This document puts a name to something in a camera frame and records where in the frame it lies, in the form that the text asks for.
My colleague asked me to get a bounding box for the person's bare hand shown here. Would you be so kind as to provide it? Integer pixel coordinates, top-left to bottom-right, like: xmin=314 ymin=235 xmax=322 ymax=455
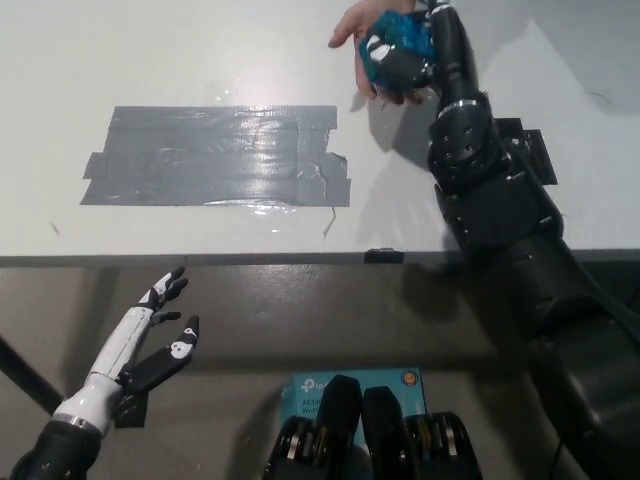
xmin=328 ymin=0 xmax=424 ymax=107

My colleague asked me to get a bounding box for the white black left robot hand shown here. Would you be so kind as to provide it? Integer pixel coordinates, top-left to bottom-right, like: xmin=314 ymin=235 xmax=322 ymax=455
xmin=52 ymin=266 xmax=201 ymax=439

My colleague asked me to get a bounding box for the blue rubik's cube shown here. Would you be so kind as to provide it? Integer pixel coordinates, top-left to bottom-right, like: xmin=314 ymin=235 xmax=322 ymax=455
xmin=358 ymin=10 xmax=437 ymax=84

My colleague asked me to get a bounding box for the black tape marked spot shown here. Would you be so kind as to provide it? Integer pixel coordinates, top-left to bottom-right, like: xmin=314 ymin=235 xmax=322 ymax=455
xmin=494 ymin=117 xmax=557 ymax=186

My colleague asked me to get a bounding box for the teal tp-link router box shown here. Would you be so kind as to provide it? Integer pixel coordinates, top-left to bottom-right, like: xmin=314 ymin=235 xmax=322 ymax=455
xmin=279 ymin=368 xmax=426 ymax=446

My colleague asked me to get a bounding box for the grey duct tape patch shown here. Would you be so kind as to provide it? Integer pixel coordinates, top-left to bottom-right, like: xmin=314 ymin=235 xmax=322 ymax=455
xmin=79 ymin=104 xmax=352 ymax=209

